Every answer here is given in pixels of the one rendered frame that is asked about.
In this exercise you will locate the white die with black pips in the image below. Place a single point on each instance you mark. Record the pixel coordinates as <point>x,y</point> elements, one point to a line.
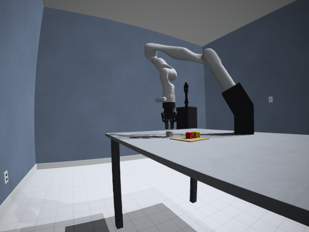
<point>169,133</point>

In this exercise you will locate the red die with white pips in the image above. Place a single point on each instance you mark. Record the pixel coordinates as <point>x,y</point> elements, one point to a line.
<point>189,135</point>

